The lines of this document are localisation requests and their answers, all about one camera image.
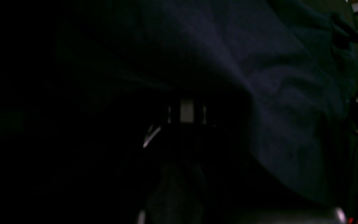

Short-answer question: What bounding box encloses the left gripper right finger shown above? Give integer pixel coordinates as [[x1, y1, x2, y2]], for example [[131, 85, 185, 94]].
[[181, 99, 214, 149]]

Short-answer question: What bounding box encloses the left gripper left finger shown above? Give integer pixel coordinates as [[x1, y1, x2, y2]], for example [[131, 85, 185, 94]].
[[142, 104, 180, 150]]

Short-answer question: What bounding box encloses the dark grey t-shirt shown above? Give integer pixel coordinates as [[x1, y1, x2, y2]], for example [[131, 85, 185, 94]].
[[59, 0, 358, 203]]

